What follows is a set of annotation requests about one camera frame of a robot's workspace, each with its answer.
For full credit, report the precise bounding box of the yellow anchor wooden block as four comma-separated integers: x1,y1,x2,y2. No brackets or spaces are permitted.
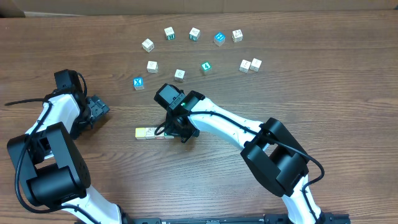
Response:
249,58,262,72

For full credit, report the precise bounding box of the green-edged picture wooden block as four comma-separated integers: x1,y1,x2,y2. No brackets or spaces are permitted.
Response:
145,127,155,139

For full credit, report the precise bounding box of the green J wooden block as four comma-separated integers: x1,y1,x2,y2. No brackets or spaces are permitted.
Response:
189,27,200,42

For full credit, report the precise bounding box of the yellow O wooden block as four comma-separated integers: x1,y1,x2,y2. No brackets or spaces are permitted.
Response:
232,29,243,42

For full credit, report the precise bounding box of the blue D wooden block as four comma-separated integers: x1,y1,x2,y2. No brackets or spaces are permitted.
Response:
174,69,185,82

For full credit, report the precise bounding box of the plain globe wooden block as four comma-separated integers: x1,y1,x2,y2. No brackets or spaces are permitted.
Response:
147,61,159,73

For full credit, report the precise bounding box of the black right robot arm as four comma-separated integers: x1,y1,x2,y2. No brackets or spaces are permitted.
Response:
154,83,323,223

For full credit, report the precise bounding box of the yellow-top wooden block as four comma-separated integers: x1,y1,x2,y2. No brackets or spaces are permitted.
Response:
135,128,146,140

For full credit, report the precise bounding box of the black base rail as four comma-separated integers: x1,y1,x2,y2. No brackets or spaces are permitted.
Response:
129,213,351,224

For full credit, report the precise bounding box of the yellow G wooden block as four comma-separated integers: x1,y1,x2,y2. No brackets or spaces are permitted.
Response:
239,60,251,73

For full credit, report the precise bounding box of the yellow-edged wooden block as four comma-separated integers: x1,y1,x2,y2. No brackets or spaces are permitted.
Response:
142,39,155,53

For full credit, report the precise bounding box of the green 7 wooden block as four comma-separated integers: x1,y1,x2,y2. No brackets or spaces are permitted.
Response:
164,133,174,139

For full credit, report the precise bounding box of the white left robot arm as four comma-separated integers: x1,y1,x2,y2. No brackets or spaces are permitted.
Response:
7,69,131,223

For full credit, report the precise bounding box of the green K wooden block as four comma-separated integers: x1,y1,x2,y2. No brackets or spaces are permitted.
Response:
164,27,175,40

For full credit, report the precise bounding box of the blue-top wooden block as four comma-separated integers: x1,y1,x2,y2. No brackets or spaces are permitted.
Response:
213,32,226,47

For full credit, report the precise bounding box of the blue X wooden block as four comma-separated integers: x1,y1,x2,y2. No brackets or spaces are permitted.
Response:
133,77,144,90

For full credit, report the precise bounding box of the green 4 wooden block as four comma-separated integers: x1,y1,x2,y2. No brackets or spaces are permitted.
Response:
201,62,212,74

